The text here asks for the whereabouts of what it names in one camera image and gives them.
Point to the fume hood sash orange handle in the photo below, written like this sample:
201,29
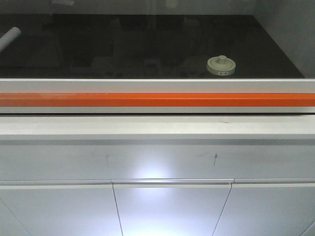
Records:
157,96

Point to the glass jar with cream lid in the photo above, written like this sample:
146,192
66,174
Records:
221,65

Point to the white base cabinet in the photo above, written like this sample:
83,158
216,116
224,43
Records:
157,176

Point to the white plastic pipe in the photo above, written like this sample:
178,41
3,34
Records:
9,37

